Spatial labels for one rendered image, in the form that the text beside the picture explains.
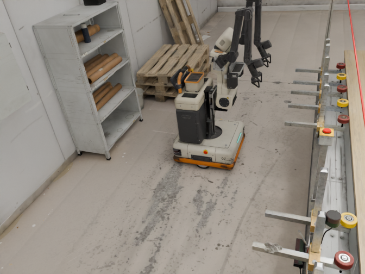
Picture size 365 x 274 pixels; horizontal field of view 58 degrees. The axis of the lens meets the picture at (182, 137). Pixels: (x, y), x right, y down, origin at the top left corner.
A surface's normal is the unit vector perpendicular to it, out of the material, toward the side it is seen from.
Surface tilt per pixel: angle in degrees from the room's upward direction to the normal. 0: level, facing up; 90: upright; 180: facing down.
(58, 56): 90
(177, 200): 0
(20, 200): 90
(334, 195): 0
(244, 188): 0
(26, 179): 90
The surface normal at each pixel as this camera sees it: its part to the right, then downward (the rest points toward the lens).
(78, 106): -0.34, 0.56
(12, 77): 0.93, 0.11
